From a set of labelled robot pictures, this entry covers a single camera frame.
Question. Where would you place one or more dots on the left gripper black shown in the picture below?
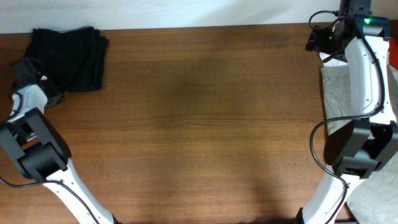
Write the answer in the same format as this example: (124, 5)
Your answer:
(53, 100)

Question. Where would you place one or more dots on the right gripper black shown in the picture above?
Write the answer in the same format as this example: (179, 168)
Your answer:
(318, 38)

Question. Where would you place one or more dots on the black shorts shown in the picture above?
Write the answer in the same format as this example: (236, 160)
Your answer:
(73, 60)

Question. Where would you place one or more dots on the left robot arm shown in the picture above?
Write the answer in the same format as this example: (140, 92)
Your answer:
(37, 149)

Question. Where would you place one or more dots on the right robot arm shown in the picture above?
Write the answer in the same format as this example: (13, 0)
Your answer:
(369, 138)

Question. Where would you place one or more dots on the white cloth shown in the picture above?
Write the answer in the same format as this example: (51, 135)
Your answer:
(333, 62)

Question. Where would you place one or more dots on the red cloth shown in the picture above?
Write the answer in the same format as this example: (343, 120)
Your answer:
(393, 58)

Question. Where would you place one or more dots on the grey khaki shorts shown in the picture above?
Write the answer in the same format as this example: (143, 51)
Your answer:
(375, 200)

